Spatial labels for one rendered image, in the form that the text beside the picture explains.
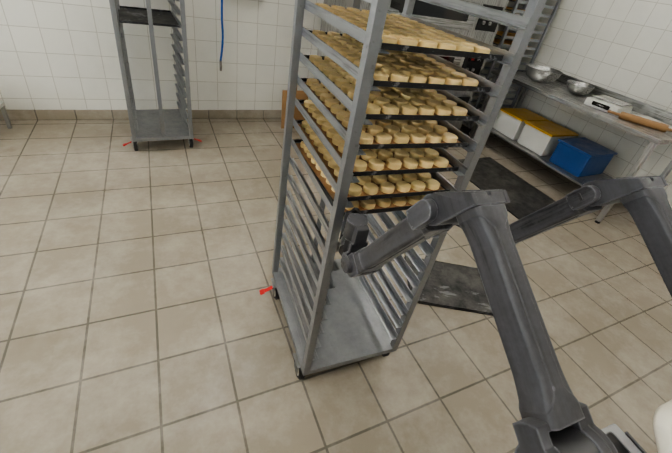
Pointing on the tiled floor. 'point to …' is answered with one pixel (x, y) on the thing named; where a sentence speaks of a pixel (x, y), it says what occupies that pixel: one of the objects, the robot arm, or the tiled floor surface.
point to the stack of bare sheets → (454, 288)
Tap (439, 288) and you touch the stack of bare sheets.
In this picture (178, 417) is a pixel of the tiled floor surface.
